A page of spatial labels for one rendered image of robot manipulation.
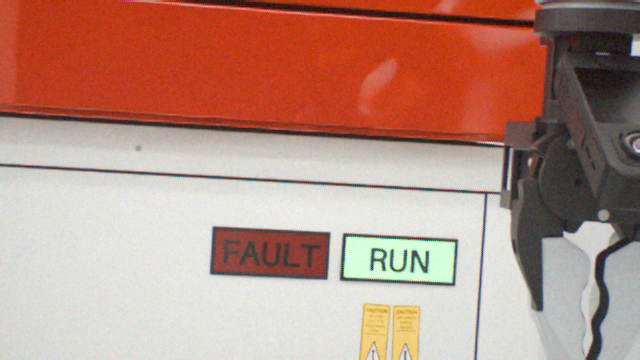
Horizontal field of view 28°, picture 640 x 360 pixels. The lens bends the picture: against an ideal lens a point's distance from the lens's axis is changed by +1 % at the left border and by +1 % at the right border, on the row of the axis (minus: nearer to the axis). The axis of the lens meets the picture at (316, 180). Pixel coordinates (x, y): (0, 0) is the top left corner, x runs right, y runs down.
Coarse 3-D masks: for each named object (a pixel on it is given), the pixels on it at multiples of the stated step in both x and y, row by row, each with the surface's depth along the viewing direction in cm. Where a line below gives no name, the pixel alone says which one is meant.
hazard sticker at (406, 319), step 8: (400, 312) 129; (408, 312) 129; (416, 312) 129; (400, 320) 129; (408, 320) 129; (416, 320) 129; (392, 328) 129; (400, 328) 129; (408, 328) 129; (416, 328) 129; (392, 336) 129; (400, 336) 129; (408, 336) 129; (416, 336) 129; (392, 344) 129; (400, 344) 129; (408, 344) 129; (416, 344) 130; (392, 352) 129; (400, 352) 129; (408, 352) 129; (416, 352) 130
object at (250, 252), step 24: (216, 240) 126; (240, 240) 127; (264, 240) 127; (288, 240) 127; (312, 240) 127; (216, 264) 126; (240, 264) 127; (264, 264) 127; (288, 264) 127; (312, 264) 128
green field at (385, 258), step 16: (352, 240) 128; (368, 240) 128; (384, 240) 128; (400, 240) 128; (352, 256) 128; (368, 256) 128; (384, 256) 128; (400, 256) 129; (416, 256) 129; (432, 256) 129; (448, 256) 129; (352, 272) 128; (368, 272) 128; (384, 272) 128; (400, 272) 129; (416, 272) 129; (432, 272) 129; (448, 272) 129
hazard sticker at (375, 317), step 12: (372, 312) 129; (384, 312) 129; (372, 324) 129; (384, 324) 129; (360, 336) 129; (372, 336) 129; (384, 336) 129; (360, 348) 129; (372, 348) 129; (384, 348) 129
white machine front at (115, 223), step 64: (0, 128) 124; (64, 128) 124; (128, 128) 125; (192, 128) 126; (0, 192) 124; (64, 192) 125; (128, 192) 125; (192, 192) 126; (256, 192) 127; (320, 192) 128; (384, 192) 128; (448, 192) 129; (0, 256) 124; (64, 256) 125; (128, 256) 126; (192, 256) 126; (512, 256) 130; (0, 320) 125; (64, 320) 125; (128, 320) 126; (192, 320) 127; (256, 320) 128; (320, 320) 128; (448, 320) 130; (512, 320) 131
